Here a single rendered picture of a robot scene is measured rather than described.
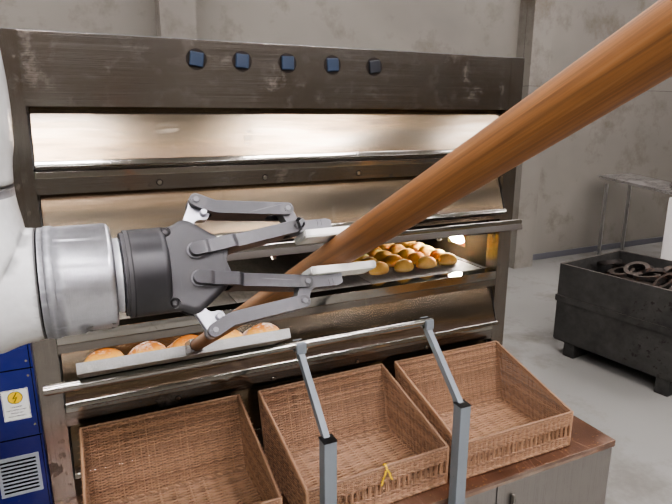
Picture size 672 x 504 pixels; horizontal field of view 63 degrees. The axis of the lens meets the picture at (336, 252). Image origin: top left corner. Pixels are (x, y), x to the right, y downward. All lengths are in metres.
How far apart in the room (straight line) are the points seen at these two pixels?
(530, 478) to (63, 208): 1.90
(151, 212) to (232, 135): 0.37
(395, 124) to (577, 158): 6.03
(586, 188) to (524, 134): 7.99
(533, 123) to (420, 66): 1.95
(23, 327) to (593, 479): 2.41
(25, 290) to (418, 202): 0.29
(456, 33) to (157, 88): 5.14
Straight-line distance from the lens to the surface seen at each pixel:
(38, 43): 1.89
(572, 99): 0.29
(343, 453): 2.27
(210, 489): 2.15
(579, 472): 2.56
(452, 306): 2.51
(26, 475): 2.18
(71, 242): 0.46
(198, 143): 1.91
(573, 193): 8.13
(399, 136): 2.19
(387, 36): 6.21
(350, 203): 2.12
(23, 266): 0.46
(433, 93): 2.28
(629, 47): 0.28
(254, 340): 1.54
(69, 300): 0.46
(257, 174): 1.97
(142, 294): 0.47
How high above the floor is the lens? 1.86
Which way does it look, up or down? 14 degrees down
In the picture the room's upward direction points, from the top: straight up
